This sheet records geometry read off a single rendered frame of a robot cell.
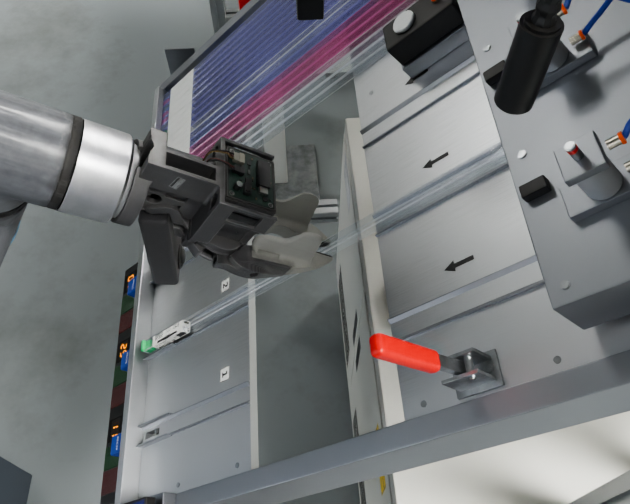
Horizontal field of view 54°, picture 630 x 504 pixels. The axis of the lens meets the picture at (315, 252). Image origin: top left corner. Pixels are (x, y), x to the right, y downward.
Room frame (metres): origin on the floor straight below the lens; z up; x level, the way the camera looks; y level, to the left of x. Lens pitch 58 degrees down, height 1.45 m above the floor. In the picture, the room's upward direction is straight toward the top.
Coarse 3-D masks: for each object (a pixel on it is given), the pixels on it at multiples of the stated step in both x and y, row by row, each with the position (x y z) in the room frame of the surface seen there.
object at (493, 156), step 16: (496, 144) 0.34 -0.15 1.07; (480, 160) 0.34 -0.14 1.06; (496, 160) 0.33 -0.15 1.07; (448, 176) 0.34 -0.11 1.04; (464, 176) 0.33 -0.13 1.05; (416, 192) 0.34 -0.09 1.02; (432, 192) 0.33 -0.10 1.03; (384, 208) 0.34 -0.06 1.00; (400, 208) 0.33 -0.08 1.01; (416, 208) 0.33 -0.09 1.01; (352, 224) 0.34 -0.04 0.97; (368, 224) 0.33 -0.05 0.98; (384, 224) 0.33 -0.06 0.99; (336, 240) 0.33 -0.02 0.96; (352, 240) 0.32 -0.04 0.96; (240, 288) 0.33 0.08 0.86; (256, 288) 0.32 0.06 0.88; (224, 304) 0.32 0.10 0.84; (240, 304) 0.32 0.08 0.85; (192, 320) 0.32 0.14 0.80; (208, 320) 0.31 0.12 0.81
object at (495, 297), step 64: (384, 64) 0.53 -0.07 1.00; (448, 64) 0.47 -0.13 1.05; (384, 128) 0.44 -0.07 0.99; (448, 128) 0.40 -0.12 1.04; (384, 192) 0.37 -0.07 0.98; (448, 192) 0.33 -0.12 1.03; (512, 192) 0.30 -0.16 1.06; (384, 256) 0.30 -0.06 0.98; (448, 256) 0.27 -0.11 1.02; (512, 256) 0.25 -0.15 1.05; (448, 320) 0.21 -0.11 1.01; (512, 320) 0.20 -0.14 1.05; (512, 384) 0.15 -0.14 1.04
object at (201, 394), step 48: (192, 288) 0.37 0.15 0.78; (192, 336) 0.31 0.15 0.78; (240, 336) 0.28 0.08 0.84; (192, 384) 0.25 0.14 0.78; (240, 384) 0.22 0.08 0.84; (144, 432) 0.21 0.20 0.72; (192, 432) 0.19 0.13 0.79; (240, 432) 0.18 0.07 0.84; (144, 480) 0.15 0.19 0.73; (192, 480) 0.14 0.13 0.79
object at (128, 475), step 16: (160, 96) 0.76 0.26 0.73; (160, 112) 0.73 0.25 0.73; (160, 128) 0.69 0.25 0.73; (144, 256) 0.45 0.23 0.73; (144, 272) 0.42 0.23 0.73; (144, 288) 0.40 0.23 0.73; (144, 304) 0.38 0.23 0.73; (144, 320) 0.35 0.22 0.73; (144, 336) 0.33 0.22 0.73; (144, 352) 0.31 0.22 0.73; (128, 368) 0.29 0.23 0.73; (144, 368) 0.29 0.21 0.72; (128, 384) 0.26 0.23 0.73; (144, 384) 0.27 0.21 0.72; (128, 400) 0.24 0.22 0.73; (144, 400) 0.25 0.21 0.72; (128, 416) 0.22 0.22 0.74; (128, 432) 0.21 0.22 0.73; (128, 448) 0.19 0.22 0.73; (128, 464) 0.17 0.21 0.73; (128, 480) 0.15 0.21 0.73; (128, 496) 0.14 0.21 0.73
